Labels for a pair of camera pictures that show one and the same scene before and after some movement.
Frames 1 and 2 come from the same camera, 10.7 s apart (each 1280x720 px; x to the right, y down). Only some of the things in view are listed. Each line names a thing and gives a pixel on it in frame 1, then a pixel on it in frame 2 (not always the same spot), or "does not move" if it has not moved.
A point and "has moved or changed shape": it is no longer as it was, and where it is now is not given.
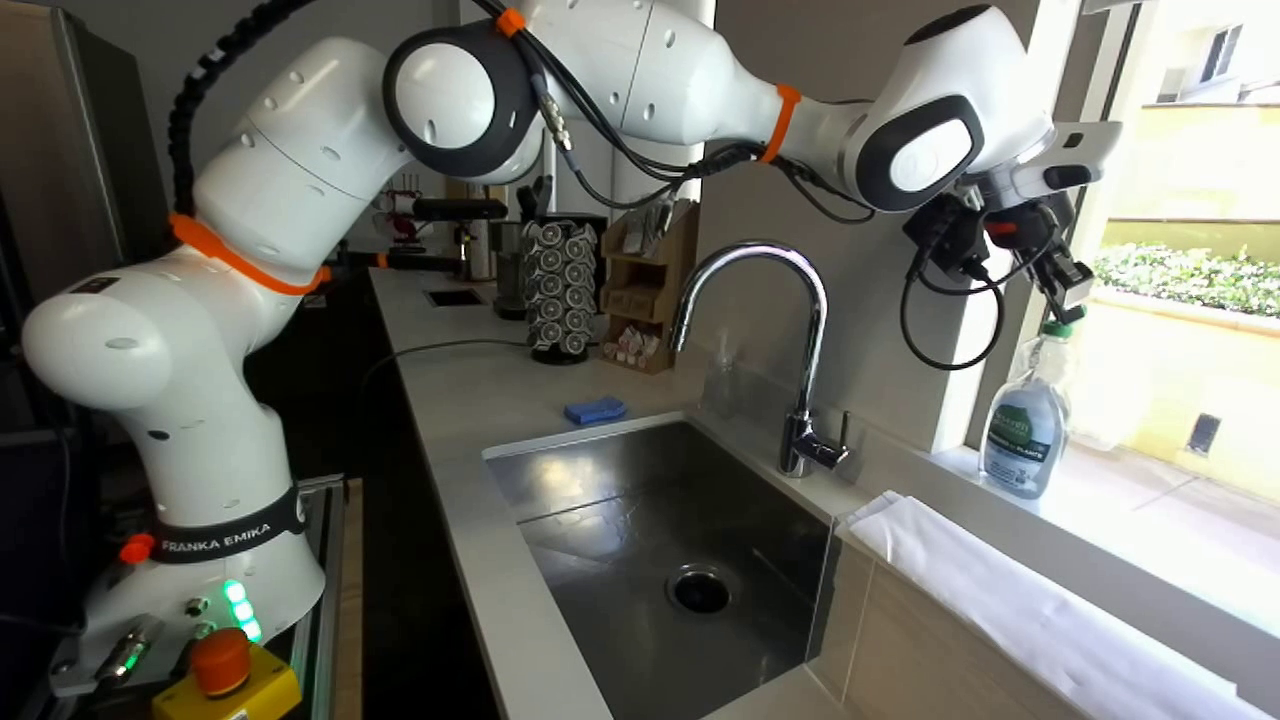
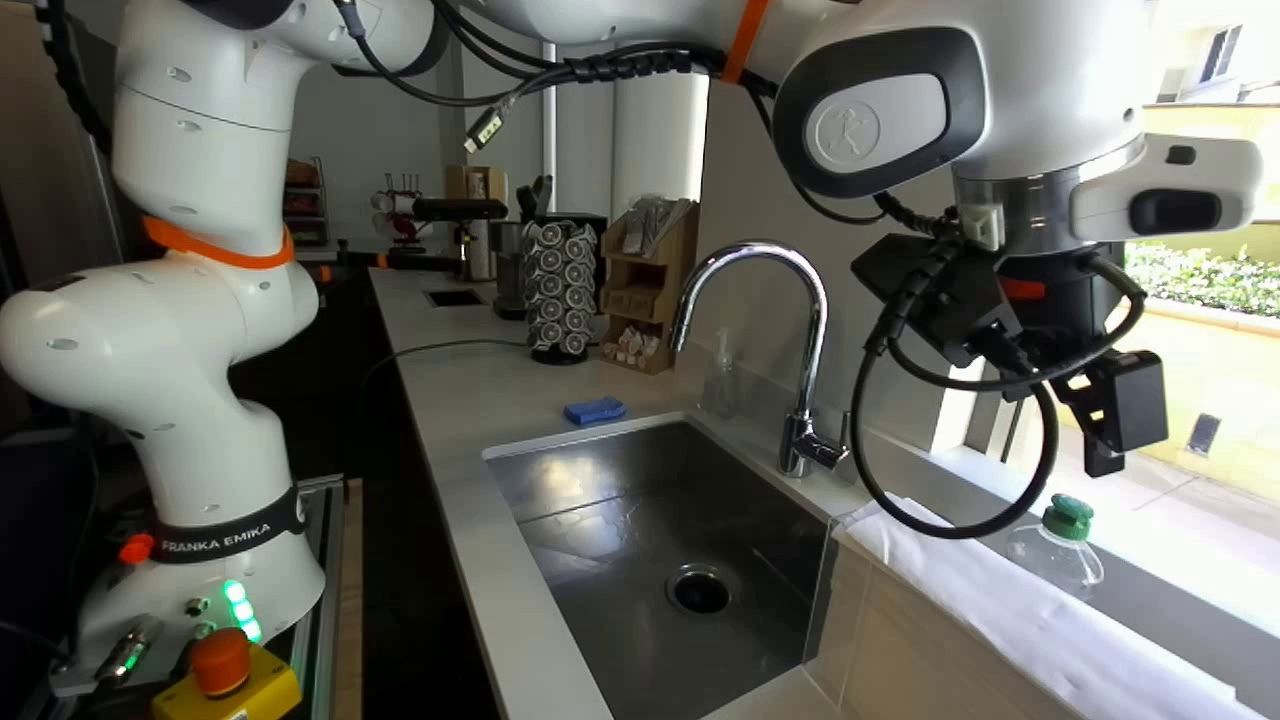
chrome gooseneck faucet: (810, 441) does not move
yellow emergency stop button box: (230, 676) does not move
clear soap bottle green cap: (1060, 327) has moved or changed shape
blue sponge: (586, 414) does not move
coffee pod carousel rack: (557, 278) does not move
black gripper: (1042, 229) -> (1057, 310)
